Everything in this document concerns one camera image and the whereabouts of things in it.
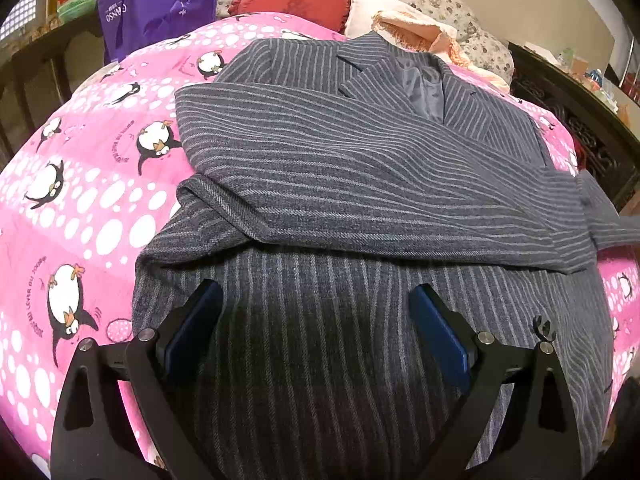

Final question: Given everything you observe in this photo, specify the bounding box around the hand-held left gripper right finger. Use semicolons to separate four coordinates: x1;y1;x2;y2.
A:
408;283;581;480

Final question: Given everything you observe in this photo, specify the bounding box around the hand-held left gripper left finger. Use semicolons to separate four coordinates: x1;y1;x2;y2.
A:
51;279;224;480

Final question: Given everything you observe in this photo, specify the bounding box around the grey striped suit jacket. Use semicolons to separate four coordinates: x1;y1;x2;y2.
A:
131;31;640;480

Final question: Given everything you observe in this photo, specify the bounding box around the pink penguin print bedsheet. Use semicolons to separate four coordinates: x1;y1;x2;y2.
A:
0;11;640;480

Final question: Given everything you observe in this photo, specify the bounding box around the dark carved wooden cabinet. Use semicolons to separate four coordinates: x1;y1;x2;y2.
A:
507;41;640;211

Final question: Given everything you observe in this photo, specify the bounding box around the peach fringed cloth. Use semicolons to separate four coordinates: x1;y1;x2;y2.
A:
371;11;511;95

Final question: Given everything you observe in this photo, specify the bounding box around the wooden side table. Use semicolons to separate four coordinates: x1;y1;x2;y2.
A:
0;10;106;161

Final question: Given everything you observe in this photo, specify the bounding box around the cream pillow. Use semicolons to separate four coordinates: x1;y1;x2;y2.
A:
344;0;458;43

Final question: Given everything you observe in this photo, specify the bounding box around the grey floral quilt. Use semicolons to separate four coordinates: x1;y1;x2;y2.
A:
216;0;514;93

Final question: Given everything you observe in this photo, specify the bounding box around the purple tote bag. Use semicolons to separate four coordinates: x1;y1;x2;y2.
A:
94;0;223;63

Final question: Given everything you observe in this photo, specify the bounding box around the green plastic container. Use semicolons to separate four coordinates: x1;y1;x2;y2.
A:
56;0;97;23

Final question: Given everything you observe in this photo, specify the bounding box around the red heart-shaped pillow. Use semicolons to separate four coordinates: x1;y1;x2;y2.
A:
228;0;352;33

